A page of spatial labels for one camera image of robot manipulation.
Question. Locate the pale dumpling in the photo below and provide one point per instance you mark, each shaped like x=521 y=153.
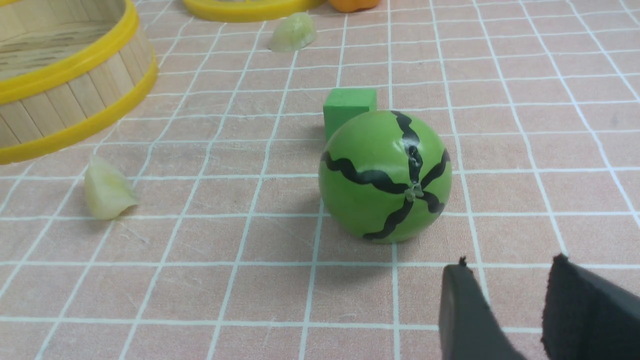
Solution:
x=107 y=191
x=293 y=34

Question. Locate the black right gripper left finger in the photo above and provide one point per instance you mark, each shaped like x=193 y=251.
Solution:
x=468 y=329

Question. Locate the woven steamer lid yellow rim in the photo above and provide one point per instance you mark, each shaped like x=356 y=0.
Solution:
x=247 y=11

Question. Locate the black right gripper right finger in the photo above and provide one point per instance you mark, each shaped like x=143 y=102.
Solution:
x=587 y=317

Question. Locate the green toy watermelon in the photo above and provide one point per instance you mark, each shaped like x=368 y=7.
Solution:
x=385 y=176

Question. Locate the orange yellow toy pear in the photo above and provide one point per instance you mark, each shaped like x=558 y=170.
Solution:
x=353 y=6

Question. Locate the green foam cube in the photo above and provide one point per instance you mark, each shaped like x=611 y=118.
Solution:
x=343 y=104

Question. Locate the bamboo steamer tray yellow rim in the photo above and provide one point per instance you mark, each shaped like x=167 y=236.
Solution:
x=69 y=69

